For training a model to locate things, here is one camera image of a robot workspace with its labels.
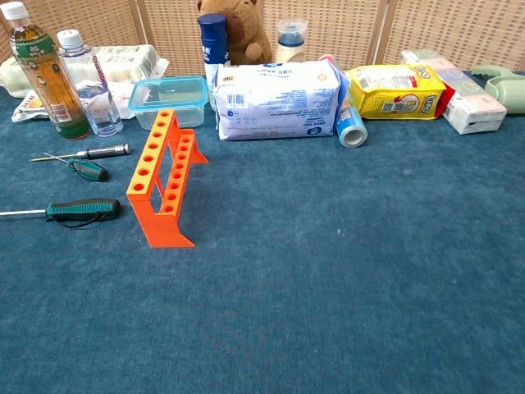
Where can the orange tool rack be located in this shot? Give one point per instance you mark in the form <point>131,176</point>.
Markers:
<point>164,234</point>

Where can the blue table cloth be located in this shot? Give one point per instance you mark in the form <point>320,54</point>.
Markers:
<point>287,287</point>

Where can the white wipes package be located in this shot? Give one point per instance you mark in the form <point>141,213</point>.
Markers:
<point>279,102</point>

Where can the blue film roll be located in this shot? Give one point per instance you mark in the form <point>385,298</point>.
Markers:
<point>350,123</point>

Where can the clear container blue lid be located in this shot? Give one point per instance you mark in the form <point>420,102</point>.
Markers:
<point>172,88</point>

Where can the white bottle clear cap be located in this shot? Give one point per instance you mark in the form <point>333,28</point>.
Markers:
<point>290,51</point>

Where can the blue white spray can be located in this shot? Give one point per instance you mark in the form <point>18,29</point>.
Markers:
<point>212,45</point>

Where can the brown plush toy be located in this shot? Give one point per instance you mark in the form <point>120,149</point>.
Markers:
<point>246,28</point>

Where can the yellow snack bag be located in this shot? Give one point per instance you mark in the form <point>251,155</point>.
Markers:
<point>398,94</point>

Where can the white egg carton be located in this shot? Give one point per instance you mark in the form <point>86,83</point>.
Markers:
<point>127,61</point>

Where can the clear water bottle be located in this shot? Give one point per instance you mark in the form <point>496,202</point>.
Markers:
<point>88,74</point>

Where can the pastel tissue pack stack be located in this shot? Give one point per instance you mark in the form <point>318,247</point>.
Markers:
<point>471,106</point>

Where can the green tea bottle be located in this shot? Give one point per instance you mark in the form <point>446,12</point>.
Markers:
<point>49,82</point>

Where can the white red snack packet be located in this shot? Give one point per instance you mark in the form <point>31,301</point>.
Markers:
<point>28,107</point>

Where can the wicker folding screen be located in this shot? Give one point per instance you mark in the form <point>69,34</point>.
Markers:
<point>451,28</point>

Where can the pale green plastic holder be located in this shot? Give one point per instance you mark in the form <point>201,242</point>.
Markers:
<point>508,90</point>

